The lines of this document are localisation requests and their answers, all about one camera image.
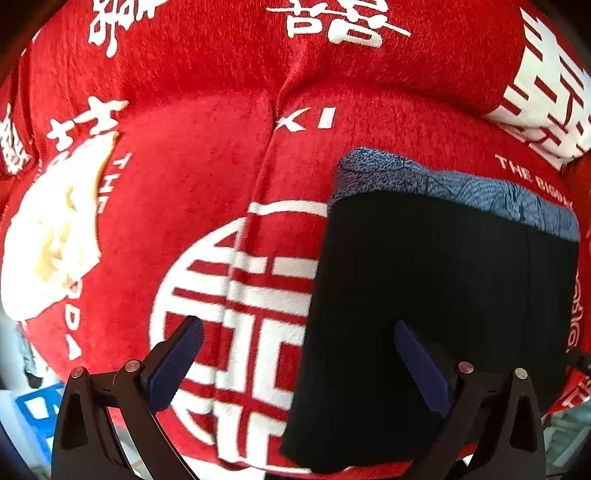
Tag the black pants with patterned waistband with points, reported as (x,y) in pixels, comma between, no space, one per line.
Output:
(415,277)

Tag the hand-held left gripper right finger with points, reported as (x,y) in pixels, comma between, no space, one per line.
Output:
(422,369)

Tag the red printed blanket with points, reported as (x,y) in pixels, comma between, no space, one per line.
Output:
(184,161)

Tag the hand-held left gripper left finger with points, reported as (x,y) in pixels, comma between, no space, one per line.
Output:
(178,367)

